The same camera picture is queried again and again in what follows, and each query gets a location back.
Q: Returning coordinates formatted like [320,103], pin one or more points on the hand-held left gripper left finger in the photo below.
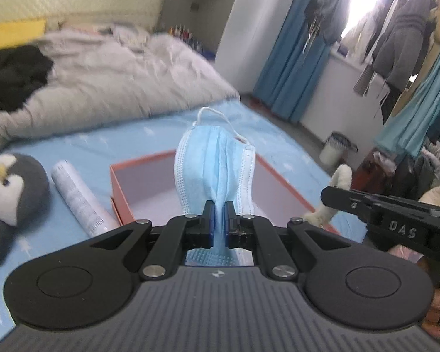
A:
[209,227]

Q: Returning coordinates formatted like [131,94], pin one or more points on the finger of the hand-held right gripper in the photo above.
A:
[344,200]

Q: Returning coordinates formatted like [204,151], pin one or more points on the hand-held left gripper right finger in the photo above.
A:
[230,227]

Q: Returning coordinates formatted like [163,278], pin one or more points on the cream plush toy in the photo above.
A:
[343,178]

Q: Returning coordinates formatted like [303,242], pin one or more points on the blue face mask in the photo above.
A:
[214,161]

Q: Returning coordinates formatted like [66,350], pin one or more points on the pink cardboard box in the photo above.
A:
[119,198]

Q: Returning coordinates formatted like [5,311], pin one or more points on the white waste bin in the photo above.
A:
[332,154]

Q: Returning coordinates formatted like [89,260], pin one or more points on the pile of clothes and bags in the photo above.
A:
[429,165]

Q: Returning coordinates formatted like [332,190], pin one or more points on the teal hanging scarf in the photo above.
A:
[414,117]

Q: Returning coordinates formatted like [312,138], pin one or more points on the blue tree print bed sheet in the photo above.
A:
[139,135]

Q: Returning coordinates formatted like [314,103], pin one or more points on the striped hanging cloth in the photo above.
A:
[365,80]

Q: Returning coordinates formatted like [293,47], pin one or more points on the white spray bottle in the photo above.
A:
[77,194]

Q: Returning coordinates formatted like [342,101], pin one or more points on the blue curtain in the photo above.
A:
[289,62]

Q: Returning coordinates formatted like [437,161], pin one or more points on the dark grey hanging coat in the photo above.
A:
[403,36]

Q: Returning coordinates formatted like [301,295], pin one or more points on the light grey duvet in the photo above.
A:
[113,80]

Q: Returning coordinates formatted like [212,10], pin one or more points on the grey penguin plush toy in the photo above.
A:
[25,187]

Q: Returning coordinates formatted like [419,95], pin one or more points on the row of colourful small items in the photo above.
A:
[185,35]

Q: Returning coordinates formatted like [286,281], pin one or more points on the black garment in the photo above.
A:
[11,73]

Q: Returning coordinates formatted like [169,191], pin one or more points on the cream padded headboard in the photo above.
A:
[77,0]

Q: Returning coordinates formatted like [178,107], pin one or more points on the yellow pillow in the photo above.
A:
[11,35]

